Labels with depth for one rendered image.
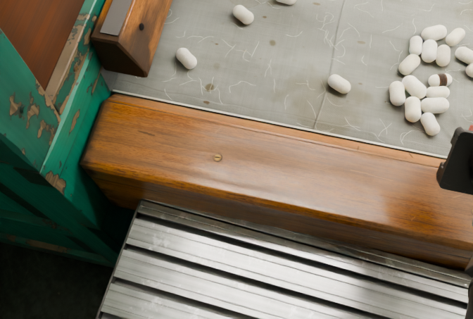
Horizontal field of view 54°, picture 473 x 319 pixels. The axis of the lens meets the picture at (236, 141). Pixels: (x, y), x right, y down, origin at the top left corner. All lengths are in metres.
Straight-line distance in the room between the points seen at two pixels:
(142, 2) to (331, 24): 0.28
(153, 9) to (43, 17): 0.17
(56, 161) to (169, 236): 0.19
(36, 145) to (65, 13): 0.14
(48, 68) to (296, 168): 0.30
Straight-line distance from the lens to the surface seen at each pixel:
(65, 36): 0.55
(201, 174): 0.57
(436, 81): 0.70
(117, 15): 0.58
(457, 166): 0.51
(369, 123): 0.65
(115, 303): 0.65
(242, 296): 0.63
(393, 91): 0.67
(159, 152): 0.59
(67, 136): 0.56
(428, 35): 0.74
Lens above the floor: 1.30
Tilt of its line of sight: 66 degrees down
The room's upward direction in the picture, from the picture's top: 2 degrees clockwise
